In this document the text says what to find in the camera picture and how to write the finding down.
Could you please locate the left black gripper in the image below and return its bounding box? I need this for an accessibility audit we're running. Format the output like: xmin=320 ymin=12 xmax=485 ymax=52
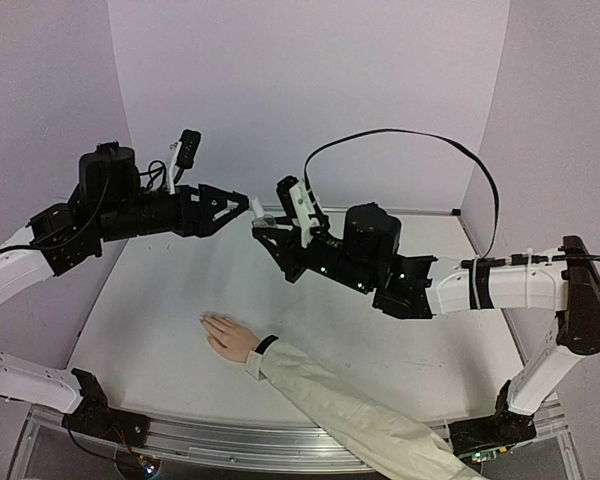
xmin=99 ymin=182 xmax=253 ymax=243

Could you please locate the white nail polish cap brush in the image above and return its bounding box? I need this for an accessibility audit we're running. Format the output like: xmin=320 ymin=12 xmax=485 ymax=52
xmin=249 ymin=197 xmax=265 ymax=219

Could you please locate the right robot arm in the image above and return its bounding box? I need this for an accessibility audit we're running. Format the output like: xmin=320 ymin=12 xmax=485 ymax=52
xmin=251 ymin=202 xmax=600 ymax=416

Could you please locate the forearm in beige sleeve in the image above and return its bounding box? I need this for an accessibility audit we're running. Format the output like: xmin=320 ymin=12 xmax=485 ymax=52
xmin=245 ymin=339 xmax=482 ymax=479

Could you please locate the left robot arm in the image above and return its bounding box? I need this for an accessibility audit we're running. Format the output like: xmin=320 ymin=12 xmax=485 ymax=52
xmin=0 ymin=131 xmax=249 ymax=306

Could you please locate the person's bare hand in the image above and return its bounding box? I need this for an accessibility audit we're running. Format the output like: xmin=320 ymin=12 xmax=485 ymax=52
xmin=201 ymin=315 xmax=261 ymax=364

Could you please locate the black wrist band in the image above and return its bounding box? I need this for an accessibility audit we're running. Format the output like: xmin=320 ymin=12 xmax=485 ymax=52
xmin=255 ymin=335 xmax=279 ymax=355

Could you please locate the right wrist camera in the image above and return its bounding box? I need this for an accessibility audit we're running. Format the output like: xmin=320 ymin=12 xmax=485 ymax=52
xmin=276 ymin=176 xmax=330 ymax=249

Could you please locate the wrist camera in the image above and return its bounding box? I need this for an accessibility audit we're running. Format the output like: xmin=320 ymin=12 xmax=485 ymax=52
xmin=166 ymin=129 xmax=202 ymax=194
xmin=276 ymin=176 xmax=330 ymax=249

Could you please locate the aluminium back rail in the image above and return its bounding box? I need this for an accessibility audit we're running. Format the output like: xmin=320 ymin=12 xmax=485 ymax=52
xmin=249 ymin=202 xmax=464 ymax=216

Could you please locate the aluminium rail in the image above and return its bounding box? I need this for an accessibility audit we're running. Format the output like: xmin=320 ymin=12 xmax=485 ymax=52
xmin=104 ymin=407 xmax=461 ymax=474
xmin=249 ymin=202 xmax=464 ymax=216

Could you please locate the black right camera cable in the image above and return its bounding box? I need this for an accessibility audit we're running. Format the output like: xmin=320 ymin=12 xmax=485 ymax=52
xmin=303 ymin=129 xmax=600 ymax=326

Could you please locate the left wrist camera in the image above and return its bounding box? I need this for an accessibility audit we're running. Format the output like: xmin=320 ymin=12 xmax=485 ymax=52
xmin=166 ymin=129 xmax=202 ymax=194

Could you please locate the aluminium front rail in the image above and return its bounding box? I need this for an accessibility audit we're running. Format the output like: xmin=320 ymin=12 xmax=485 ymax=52
xmin=104 ymin=407 xmax=461 ymax=474

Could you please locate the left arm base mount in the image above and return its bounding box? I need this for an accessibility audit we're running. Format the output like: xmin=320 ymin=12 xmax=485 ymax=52
xmin=62 ymin=368 xmax=150 ymax=448

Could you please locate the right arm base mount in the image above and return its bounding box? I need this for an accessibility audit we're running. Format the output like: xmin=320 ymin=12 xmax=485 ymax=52
xmin=448 ymin=380 xmax=537 ymax=458

